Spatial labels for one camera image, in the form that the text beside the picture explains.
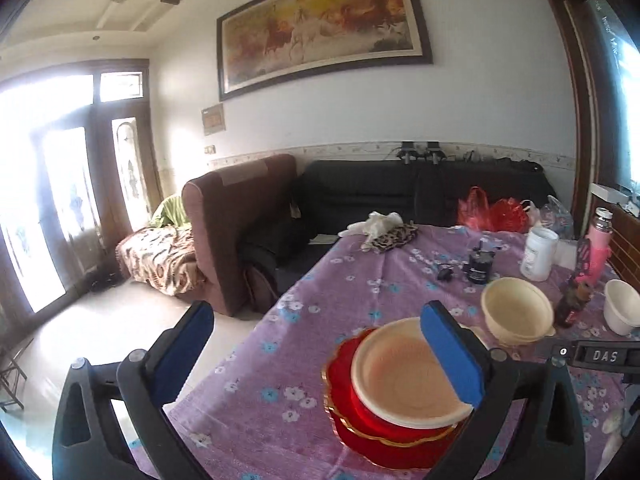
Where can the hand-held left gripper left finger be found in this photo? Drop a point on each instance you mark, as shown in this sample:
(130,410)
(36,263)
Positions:
(180,355)

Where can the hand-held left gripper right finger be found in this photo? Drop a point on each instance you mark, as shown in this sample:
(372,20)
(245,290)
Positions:
(450,355)

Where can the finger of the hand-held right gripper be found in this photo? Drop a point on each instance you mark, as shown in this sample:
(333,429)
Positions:
(562,351)

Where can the cream ribbed bowl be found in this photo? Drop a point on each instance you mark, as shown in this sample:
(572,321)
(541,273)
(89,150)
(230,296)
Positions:
(400,375)

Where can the small red plate with sticker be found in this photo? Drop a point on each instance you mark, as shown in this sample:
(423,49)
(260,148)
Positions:
(380,422)

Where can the large red gold-print plate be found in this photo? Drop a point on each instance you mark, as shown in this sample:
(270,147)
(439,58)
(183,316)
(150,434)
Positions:
(390,455)

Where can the person's right hand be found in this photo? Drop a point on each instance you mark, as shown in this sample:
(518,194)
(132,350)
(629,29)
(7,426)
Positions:
(612,425)

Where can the dark glass bottle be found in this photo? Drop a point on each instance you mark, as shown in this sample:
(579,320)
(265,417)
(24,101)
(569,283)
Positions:
(570,305)

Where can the white bowl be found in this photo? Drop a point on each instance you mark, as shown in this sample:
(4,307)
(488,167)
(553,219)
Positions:
(622,307)

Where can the cream bowl with patterned rim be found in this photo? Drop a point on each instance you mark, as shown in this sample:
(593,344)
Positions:
(517,310)

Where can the black round device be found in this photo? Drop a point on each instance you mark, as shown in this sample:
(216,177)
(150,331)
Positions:
(480,265)

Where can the black and pink card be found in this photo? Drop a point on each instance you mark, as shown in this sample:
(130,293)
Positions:
(584,257)

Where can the white paper packet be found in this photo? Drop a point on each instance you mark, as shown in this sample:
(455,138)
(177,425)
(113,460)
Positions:
(565,255)

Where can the brown patterned blanket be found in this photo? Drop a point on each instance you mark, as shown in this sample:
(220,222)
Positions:
(160,260)

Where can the white plastic jar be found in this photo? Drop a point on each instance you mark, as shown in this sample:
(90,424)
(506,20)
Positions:
(537,252)

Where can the pink bottle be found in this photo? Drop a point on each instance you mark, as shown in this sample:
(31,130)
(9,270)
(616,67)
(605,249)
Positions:
(597,245)

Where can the dark bag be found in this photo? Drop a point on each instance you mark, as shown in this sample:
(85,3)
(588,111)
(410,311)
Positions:
(262,280)

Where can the leopard print cloth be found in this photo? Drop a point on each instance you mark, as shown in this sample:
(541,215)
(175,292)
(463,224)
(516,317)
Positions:
(395,240)

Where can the clear plastic bag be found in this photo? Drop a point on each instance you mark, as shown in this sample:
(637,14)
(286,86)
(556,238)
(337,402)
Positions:
(557,217)

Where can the purple floral tablecloth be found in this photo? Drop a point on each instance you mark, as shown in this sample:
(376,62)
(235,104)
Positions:
(310,320)

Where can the green cloth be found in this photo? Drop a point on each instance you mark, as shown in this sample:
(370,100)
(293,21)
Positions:
(170,212)

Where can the brown armchair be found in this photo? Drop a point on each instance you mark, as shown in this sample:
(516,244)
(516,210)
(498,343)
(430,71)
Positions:
(235,220)

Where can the red plastic bag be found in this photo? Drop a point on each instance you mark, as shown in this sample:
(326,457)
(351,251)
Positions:
(472,210)
(507,216)

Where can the metal folding stand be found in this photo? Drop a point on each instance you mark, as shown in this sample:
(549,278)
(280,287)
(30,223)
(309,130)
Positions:
(12,375)

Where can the black sofa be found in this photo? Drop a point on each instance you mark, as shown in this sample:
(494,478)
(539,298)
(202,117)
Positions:
(360,195)

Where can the wooden glass door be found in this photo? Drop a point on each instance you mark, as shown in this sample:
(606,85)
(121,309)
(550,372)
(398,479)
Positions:
(65,185)

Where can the framed horse painting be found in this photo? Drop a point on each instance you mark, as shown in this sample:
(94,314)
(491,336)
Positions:
(320,30)

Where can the small wall plaque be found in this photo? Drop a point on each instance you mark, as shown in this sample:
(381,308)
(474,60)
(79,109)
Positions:
(213,119)

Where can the wooden window frame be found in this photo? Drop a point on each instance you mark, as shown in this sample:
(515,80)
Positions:
(585,85)

